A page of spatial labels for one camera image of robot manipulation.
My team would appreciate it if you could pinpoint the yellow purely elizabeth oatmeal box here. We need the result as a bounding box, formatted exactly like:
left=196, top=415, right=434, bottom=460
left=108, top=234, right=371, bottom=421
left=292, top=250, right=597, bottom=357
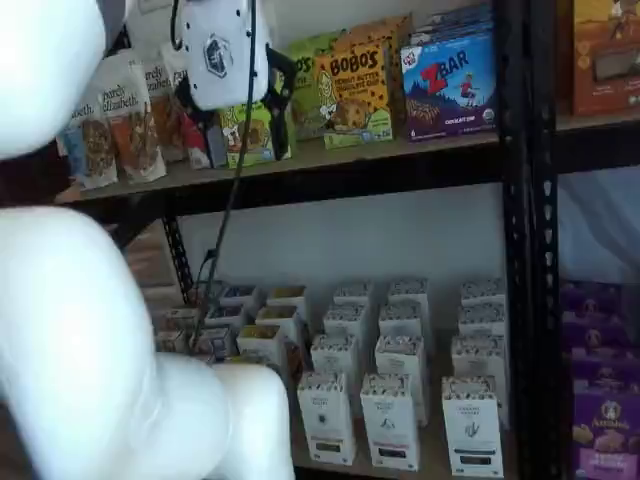
left=232, top=351, right=284, bottom=372
left=235, top=324, right=287, bottom=357
left=266, top=284, right=307, bottom=309
left=254, top=305, right=302, bottom=331

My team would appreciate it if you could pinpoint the blue Z Bar box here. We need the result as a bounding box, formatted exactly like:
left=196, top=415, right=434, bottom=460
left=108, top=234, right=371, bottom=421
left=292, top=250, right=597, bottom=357
left=399, top=34, right=499, bottom=144
left=409, top=3, right=496, bottom=49

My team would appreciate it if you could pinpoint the green Bobo's apple pie box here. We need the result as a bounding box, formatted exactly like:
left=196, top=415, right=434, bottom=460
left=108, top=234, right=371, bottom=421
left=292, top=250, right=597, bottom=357
left=287, top=32, right=346, bottom=141
left=217, top=102, right=296, bottom=169

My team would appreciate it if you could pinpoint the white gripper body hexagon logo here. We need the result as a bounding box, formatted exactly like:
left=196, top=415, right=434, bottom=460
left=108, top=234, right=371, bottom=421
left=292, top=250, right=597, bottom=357
left=177, top=0, right=275, bottom=112

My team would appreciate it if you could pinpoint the blue purely elizabeth granola bag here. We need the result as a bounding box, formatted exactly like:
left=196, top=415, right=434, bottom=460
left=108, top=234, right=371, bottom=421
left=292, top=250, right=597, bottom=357
left=57, top=84, right=120, bottom=193

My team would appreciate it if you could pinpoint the blue flax plus oatmeal box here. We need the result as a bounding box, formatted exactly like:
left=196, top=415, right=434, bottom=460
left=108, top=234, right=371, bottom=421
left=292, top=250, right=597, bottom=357
left=219, top=284, right=259, bottom=308
left=192, top=325, right=236, bottom=359
left=204, top=305, right=247, bottom=330

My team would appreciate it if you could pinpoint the yellow Bobo's peanut butter box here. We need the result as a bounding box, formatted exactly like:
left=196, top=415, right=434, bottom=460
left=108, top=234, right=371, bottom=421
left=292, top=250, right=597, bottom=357
left=313, top=39, right=394, bottom=150

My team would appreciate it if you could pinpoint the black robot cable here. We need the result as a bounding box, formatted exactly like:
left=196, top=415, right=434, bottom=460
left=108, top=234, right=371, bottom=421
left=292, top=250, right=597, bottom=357
left=168, top=0, right=259, bottom=351

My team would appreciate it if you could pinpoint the black power cord with plug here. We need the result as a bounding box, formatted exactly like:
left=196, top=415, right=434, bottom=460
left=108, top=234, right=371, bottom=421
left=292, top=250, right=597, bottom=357
left=192, top=252, right=216, bottom=321

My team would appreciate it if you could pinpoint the purple Annie's snack box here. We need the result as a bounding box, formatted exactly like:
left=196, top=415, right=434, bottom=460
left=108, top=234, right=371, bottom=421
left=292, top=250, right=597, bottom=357
left=572, top=384, right=640, bottom=480
left=562, top=313, right=631, bottom=351
left=559, top=281, right=625, bottom=321
left=569, top=347, right=640, bottom=389

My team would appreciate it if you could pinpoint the orange purely elizabeth granola bag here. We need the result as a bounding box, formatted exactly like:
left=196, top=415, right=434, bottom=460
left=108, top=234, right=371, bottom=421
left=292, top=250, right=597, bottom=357
left=94, top=49, right=169, bottom=185
left=142, top=54, right=189, bottom=165

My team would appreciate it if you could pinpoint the wooden shelf board with snacks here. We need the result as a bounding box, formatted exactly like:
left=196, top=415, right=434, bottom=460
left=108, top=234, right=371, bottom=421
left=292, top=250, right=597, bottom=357
left=54, top=132, right=501, bottom=204

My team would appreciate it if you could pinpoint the white box dark strip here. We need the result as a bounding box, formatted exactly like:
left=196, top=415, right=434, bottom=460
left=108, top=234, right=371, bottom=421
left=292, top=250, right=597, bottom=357
left=459, top=278, right=506, bottom=309
left=451, top=335, right=509, bottom=429
left=441, top=377, right=504, bottom=477
left=457, top=303, right=507, bottom=344

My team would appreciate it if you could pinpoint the black metal shelving rack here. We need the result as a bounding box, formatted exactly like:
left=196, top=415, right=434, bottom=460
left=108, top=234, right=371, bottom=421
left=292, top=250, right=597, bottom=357
left=528, top=0, right=640, bottom=480
left=49, top=0, right=529, bottom=480

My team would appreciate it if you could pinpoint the orange Annie's snack box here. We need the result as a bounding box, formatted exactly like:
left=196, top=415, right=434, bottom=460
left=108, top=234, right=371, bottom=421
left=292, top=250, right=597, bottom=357
left=569, top=0, right=640, bottom=117

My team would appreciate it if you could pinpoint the red purely elizabeth granola bag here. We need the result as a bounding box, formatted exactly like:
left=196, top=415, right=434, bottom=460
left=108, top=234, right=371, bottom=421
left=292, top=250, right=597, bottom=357
left=159, top=42, right=214, bottom=170

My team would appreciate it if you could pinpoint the orange Bobo's snack box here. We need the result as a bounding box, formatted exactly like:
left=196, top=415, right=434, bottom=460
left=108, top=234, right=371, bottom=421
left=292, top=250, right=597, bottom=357
left=344, top=13, right=414, bottom=136

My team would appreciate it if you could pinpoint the white box pink strip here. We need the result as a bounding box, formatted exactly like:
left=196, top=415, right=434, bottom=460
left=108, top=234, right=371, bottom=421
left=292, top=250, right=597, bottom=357
left=359, top=373, right=420, bottom=471
left=374, top=333, right=429, bottom=426
left=378, top=302, right=434, bottom=354
left=387, top=278, right=431, bottom=311

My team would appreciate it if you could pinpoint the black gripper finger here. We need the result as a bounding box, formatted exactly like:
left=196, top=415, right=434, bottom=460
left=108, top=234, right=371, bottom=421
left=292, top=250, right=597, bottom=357
left=173, top=77, right=229, bottom=170
left=263, top=45, right=297, bottom=162

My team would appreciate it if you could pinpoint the dark brown couch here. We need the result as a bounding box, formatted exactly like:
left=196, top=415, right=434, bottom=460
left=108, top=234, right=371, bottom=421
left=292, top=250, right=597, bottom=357
left=0, top=158, right=71, bottom=207

